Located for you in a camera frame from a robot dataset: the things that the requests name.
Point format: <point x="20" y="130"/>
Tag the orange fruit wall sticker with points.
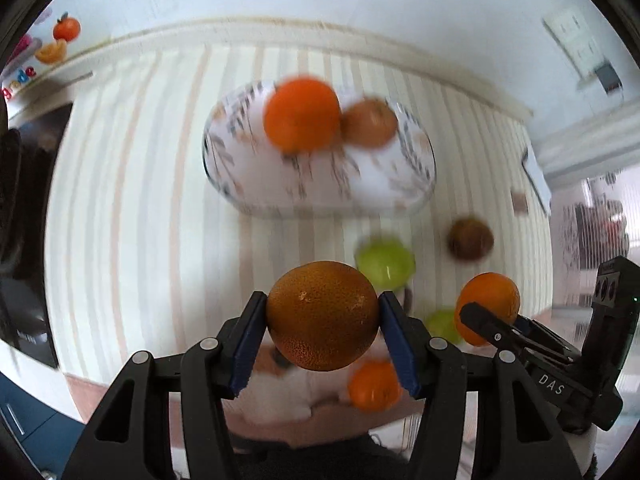
<point x="66" y="28"/>

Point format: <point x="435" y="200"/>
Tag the black plug-in charger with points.
<point x="607" y="77"/>

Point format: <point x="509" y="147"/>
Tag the white wall socket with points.
<point x="587" y="57"/>
<point x="567" y="30"/>

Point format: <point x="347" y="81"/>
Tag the green apple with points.
<point x="442" y="326"/>
<point x="385" y="264"/>

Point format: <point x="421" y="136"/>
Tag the dark red apple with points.
<point x="470" y="238"/>

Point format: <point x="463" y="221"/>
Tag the frosted glass door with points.
<point x="595" y="230"/>

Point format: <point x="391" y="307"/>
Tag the blue cabinet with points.
<point x="30" y="425"/>

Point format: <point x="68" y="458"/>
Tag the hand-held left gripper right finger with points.
<point x="400" y="345"/>

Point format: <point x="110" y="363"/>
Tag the black stove top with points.
<point x="30" y="260"/>

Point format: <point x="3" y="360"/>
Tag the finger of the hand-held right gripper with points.
<point x="545" y="335"/>
<point x="487" y="325"/>

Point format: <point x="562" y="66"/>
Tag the colourful letter wall sticker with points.
<point x="20" y="80"/>

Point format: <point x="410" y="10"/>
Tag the white leaf print plate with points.
<point x="325" y="185"/>

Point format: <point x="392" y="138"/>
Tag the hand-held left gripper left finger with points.
<point x="247" y="345"/>

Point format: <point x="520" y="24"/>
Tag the white paper booklet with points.
<point x="537" y="182"/>

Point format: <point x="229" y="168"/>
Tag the large orange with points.
<point x="302" y="115"/>

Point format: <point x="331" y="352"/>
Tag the orange slice wall sticker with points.
<point x="52" y="52"/>

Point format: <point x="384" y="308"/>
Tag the striped cat print mat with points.
<point x="150" y="210"/>

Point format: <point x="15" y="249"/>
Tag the brown square label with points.
<point x="520" y="203"/>

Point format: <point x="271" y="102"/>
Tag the small orange tangerine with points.
<point x="375" y="385"/>
<point x="322" y="316"/>
<point x="492" y="292"/>

